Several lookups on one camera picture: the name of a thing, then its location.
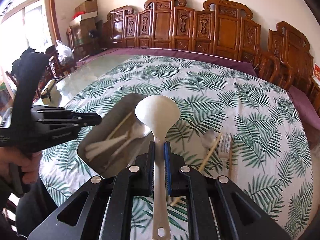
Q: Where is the person left hand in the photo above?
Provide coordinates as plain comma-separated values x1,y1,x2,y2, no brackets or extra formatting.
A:
0,147,42,184

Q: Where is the cardboard boxes stack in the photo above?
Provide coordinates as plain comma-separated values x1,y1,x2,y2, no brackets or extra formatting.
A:
66,0,99,59

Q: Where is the cream plastic fork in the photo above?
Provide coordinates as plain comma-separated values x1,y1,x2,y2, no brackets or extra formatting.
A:
85,131,129,156

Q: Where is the large steel ladle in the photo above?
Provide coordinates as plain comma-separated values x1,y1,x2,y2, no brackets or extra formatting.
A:
135,95,181,239

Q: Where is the red card on shelf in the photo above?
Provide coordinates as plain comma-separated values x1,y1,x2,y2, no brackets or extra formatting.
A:
312,63,320,86

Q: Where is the wooden armchair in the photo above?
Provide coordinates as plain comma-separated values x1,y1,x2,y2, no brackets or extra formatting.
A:
254,47,295,90

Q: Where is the grey metal tray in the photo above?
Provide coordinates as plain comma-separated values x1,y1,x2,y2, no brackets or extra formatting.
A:
77,93,153,178

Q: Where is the cream plastic spoon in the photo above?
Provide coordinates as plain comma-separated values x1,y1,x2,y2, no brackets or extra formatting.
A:
85,122,151,164

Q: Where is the palm leaf tablecloth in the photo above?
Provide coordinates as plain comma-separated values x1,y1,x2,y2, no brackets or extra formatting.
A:
38,54,315,240

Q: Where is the plastic bag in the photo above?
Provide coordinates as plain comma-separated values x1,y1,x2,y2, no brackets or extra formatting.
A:
56,40,74,66

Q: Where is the carved wooden bench back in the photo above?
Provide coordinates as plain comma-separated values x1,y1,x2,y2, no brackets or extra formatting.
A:
103,0,313,92

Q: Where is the steel fork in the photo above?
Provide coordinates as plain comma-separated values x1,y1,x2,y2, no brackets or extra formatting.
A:
218,134,230,176

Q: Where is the wooden brush on table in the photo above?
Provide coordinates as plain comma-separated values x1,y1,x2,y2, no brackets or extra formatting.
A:
40,79,57,105

